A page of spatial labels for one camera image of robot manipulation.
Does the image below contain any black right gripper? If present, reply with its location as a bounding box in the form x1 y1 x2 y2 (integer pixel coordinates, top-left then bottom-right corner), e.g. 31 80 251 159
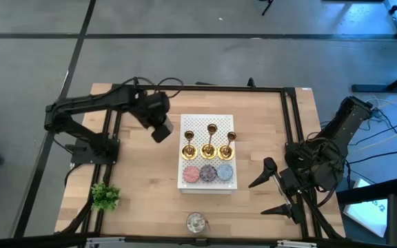
247 157 305 223

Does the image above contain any blue patterned candle tin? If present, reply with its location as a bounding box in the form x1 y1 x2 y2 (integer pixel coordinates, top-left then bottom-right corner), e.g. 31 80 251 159
216 163 234 183

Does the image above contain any medium gold candlestick holder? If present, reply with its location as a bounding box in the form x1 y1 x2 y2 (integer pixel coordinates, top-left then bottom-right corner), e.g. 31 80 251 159
216 130 238 162

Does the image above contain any purple patterned candle tin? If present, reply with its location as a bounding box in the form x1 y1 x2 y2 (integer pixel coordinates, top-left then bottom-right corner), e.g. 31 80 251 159
198 164 218 183

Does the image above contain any tall gold candlestick holder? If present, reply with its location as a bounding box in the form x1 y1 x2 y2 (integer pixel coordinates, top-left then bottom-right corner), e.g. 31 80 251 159
200 123 219 161

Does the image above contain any pink patterned candle tin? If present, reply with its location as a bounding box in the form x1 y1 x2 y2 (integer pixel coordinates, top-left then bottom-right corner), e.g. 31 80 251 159
182 165 201 184

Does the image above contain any white perforated metal tray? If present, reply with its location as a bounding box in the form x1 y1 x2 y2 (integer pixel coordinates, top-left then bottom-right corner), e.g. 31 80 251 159
176 114 238 196

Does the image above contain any white box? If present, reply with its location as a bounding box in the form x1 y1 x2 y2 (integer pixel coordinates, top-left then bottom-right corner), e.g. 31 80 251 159
342 177 389 238

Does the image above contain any black beam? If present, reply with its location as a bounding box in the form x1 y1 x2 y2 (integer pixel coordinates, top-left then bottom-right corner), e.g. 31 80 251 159
335 177 397 206

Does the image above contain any green artificial plant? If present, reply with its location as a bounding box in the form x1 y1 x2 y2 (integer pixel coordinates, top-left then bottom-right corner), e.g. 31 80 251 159
90 182 122 211

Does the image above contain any black rig crossbar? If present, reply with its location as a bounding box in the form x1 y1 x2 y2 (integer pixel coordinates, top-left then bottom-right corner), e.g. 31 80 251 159
0 232 397 248

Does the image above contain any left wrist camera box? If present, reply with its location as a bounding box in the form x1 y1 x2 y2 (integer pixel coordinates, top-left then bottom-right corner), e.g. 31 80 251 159
151 116 175 144

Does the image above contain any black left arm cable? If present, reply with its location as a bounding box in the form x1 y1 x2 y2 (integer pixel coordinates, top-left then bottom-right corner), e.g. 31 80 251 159
115 76 185 101

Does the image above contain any silver rig bracket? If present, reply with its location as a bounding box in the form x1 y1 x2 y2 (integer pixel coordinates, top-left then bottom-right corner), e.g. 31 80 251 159
276 240 318 248
84 236 127 248

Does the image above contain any black aluminium table frame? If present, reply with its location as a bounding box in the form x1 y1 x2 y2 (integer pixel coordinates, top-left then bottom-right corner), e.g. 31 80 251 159
55 82 347 242

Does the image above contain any black floor cable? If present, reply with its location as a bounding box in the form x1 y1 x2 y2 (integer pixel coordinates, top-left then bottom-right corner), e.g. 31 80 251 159
343 147 397 187

